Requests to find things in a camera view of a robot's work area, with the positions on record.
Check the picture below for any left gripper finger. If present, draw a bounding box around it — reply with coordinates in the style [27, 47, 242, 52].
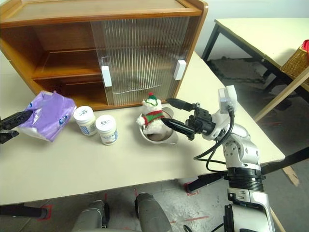
[0, 130, 20, 145]
[0, 109, 34, 131]

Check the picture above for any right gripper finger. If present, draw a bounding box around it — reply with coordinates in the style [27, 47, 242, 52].
[166, 98, 194, 112]
[161, 117, 196, 142]

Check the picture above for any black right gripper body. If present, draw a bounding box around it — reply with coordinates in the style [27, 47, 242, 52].
[185, 102, 217, 136]

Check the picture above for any purple soft package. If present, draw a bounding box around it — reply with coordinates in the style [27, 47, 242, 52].
[17, 90, 77, 143]

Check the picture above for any white door handle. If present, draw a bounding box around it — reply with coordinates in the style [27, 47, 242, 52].
[173, 60, 187, 81]
[101, 64, 112, 87]

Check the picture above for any ribbed glass sliding door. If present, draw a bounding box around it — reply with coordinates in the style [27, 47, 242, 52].
[103, 16, 191, 106]
[90, 16, 191, 106]

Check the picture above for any white bottle with blue label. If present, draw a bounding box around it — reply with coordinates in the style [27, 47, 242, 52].
[73, 105, 98, 136]
[95, 116, 119, 146]

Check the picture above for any white plush bear toy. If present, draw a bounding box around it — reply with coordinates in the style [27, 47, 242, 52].
[136, 91, 170, 136]

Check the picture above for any wooden cabinet shelf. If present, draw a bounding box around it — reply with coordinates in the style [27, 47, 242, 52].
[32, 49, 102, 81]

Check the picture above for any wooden cabinet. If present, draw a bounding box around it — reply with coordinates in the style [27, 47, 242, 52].
[0, 0, 210, 112]

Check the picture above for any metal bowl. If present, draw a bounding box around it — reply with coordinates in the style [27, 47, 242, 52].
[138, 105, 180, 145]

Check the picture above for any black table leg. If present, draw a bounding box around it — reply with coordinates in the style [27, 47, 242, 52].
[187, 172, 228, 194]
[0, 203, 48, 220]
[260, 146, 309, 175]

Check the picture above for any light wooden beam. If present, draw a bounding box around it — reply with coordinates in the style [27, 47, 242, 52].
[253, 71, 309, 123]

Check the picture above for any grey robot right leg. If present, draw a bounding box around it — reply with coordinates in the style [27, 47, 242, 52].
[134, 192, 171, 232]

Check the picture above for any grey robot leg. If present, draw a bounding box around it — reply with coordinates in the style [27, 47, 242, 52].
[71, 199, 111, 232]
[134, 192, 171, 232]

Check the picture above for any wicker basket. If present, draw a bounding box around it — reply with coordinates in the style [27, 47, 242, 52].
[281, 44, 309, 86]

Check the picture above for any grey robot left leg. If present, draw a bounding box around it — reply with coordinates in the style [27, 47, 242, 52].
[71, 199, 111, 232]

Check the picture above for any thin wooden stick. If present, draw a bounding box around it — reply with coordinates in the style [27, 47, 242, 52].
[268, 206, 287, 232]

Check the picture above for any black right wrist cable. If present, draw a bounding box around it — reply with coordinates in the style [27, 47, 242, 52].
[193, 108, 236, 174]

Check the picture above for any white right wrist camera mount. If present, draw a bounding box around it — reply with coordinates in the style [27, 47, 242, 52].
[211, 85, 239, 136]

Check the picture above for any thin black hanging cable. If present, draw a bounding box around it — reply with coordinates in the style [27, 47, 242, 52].
[183, 222, 225, 232]

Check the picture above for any beige table with black frame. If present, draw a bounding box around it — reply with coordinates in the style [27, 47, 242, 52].
[201, 18, 309, 98]

